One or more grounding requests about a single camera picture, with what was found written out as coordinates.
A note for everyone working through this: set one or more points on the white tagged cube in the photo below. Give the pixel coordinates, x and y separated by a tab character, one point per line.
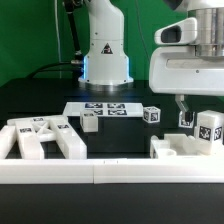
151	114

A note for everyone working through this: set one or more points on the white chair seat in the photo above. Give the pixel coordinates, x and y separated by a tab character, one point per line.
178	145

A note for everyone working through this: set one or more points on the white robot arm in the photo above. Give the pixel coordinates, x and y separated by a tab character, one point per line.
106	66

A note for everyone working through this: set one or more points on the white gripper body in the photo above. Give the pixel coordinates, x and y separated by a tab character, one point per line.
176	70

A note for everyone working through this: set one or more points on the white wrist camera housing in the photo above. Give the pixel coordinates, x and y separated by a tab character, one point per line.
183	32

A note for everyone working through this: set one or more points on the white base tag plate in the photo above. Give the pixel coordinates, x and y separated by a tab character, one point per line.
104	109

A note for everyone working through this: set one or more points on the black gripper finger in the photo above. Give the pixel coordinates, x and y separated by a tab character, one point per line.
187	114

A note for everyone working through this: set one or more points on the white chair backrest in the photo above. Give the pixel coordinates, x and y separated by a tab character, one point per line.
31	132

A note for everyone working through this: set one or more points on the white U-shaped frame wall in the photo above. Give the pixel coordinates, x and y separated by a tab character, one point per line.
199	169

